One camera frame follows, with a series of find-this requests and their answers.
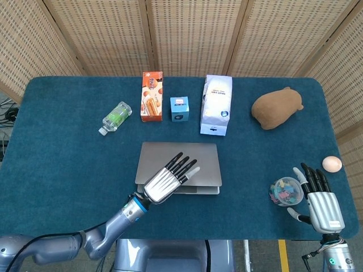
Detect small blue speaker box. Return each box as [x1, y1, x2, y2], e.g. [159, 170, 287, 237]
[170, 96, 190, 123]

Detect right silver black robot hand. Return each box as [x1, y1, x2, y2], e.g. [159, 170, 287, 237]
[286, 162, 346, 235]

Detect silver laptop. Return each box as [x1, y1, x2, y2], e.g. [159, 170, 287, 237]
[135, 142, 223, 196]

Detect blue felt-covered table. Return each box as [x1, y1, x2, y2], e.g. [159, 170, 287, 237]
[0, 75, 360, 241]

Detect orange snack box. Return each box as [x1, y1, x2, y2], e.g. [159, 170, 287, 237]
[140, 71, 164, 122]

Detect black floor cables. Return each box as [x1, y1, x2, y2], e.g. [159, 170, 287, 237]
[0, 97, 20, 130]

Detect clear green-label water bottle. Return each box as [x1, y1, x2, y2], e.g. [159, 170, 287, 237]
[98, 101, 133, 136]

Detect white paper bag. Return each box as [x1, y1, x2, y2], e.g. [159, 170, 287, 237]
[199, 74, 233, 137]

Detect brown egg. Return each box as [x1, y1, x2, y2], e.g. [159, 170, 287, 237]
[322, 155, 343, 173]

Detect brown plush toy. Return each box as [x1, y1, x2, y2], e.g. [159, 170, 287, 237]
[251, 86, 305, 130]

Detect clear tub of binder clips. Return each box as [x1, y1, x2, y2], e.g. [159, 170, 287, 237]
[268, 176, 305, 207]

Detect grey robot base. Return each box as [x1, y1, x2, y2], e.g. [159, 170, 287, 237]
[113, 239, 236, 272]

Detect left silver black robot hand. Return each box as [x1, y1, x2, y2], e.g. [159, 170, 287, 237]
[143, 152, 201, 205]

